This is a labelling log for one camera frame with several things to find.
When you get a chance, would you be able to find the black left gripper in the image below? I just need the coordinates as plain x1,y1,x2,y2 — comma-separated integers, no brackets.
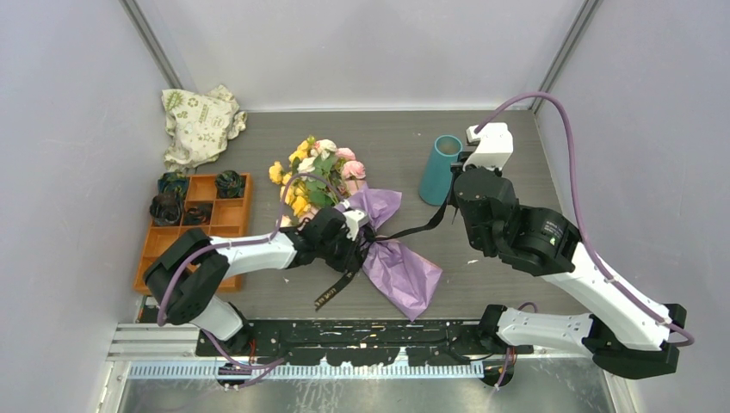
318,227,362,273

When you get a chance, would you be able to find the teal cylindrical vase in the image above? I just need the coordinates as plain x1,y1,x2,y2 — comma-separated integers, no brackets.
418,135,462,206

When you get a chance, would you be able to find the black printed ribbon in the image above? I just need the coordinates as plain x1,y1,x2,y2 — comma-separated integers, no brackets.
314,195,459,311

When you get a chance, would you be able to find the artificial flower bouquet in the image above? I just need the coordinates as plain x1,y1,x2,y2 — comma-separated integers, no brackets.
269,135,366,221

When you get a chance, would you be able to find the purple wrapping paper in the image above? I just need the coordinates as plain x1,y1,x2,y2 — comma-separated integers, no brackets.
347,184,442,321

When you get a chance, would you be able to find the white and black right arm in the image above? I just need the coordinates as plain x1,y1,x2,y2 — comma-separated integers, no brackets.
449,151,687,379

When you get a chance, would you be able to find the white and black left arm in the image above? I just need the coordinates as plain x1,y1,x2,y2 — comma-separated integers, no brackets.
143,205,368,355

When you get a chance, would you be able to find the orange compartment tray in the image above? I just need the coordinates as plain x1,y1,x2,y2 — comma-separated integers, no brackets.
133,173,254,295

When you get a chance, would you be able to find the dark rolled fabric top-right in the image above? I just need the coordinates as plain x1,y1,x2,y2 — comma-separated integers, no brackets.
214,170,245,199

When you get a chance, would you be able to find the dark rolled fabric middle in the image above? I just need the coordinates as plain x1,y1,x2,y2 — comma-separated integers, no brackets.
182,203,213,226

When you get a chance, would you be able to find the dark rolled fabric top-left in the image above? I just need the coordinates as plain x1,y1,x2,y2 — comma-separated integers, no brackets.
157,171,189,200

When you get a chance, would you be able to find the dark rolled fabric middle-left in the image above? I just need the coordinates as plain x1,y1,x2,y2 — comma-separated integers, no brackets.
149,192,183,226

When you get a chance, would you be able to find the printed cream cloth bag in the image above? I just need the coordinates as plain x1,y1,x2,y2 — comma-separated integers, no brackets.
161,84,247,171

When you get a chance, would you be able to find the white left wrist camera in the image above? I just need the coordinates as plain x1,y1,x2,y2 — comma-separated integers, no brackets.
343,209,369,241

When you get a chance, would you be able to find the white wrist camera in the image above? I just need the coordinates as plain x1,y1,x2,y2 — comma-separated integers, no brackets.
343,209,369,241
466,122,514,170

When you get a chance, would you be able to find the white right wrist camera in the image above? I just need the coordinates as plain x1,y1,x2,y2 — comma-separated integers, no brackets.
466,122,514,170

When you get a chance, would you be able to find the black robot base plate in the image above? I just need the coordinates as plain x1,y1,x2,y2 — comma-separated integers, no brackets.
226,319,505,367

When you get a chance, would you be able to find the aluminium slotted rail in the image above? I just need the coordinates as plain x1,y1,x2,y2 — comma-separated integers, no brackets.
127,360,484,379

